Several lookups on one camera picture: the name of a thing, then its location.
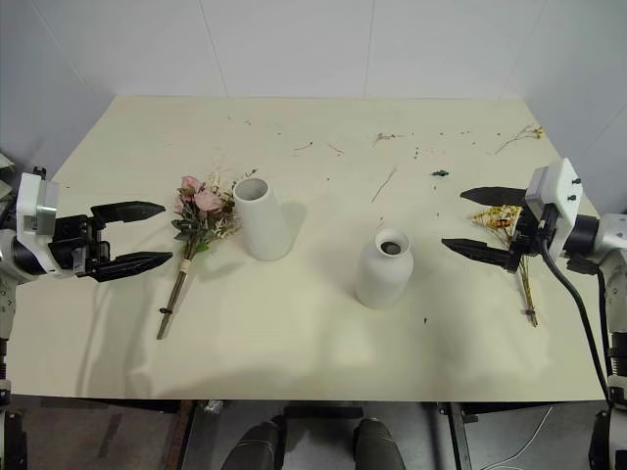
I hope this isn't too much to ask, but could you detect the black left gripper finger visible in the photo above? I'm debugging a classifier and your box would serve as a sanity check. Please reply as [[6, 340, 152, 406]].
[[87, 251, 174, 284], [89, 200, 166, 232]]

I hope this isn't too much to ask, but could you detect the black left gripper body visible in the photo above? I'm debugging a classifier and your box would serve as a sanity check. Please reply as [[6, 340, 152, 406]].
[[47, 213, 112, 280]]

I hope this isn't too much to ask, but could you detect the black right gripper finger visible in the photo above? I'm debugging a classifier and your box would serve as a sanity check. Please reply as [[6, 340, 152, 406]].
[[459, 185, 531, 208], [440, 237, 516, 271]]

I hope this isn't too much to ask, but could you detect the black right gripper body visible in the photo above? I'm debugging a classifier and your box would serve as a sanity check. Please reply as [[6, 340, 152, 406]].
[[506, 202, 558, 272]]

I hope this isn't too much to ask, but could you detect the white bottle-shaped vase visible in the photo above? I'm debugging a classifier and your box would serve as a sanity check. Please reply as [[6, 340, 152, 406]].
[[355, 227, 414, 310]]

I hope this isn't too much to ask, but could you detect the tall white cylinder vase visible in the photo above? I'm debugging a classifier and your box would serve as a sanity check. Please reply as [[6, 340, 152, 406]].
[[232, 176, 299, 261]]

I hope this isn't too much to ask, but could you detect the yellow dried flower bouquet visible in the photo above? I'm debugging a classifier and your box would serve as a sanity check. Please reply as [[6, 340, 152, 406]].
[[470, 205, 540, 328]]

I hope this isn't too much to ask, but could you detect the pink flower bouquet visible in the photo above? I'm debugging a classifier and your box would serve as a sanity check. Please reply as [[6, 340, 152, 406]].
[[156, 167, 259, 341]]

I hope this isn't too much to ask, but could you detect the loose yellow dried sprig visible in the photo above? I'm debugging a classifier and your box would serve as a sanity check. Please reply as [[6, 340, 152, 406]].
[[491, 123, 546, 156]]

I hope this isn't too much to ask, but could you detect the thin straw twig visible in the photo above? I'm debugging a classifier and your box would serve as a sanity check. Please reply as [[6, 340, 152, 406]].
[[369, 166, 399, 204]]

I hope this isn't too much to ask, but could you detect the rusty brown metal bar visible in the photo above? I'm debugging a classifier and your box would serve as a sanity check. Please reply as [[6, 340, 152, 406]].
[[165, 400, 193, 470]]

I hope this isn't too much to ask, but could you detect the dark rounded shape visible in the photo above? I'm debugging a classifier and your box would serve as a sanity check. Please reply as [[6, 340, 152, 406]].
[[220, 419, 286, 470], [353, 416, 408, 470]]

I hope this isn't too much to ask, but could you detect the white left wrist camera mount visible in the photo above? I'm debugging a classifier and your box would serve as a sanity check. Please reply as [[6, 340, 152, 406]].
[[15, 167, 61, 275]]

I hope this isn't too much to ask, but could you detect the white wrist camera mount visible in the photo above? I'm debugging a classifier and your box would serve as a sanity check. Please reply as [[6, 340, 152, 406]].
[[15, 167, 61, 275], [524, 157, 583, 259]]

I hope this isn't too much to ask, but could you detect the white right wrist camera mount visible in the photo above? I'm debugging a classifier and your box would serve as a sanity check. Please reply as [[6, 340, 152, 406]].
[[524, 157, 583, 259]]

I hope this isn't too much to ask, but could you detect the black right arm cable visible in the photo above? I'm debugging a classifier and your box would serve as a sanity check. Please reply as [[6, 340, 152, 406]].
[[537, 218, 616, 408]]

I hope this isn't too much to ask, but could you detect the black table frame leg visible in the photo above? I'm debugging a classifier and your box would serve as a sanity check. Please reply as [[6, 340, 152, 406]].
[[447, 400, 479, 470]]

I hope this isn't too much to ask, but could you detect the white floor cable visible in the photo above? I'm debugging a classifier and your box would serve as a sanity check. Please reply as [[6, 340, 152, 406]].
[[491, 405, 555, 470]]

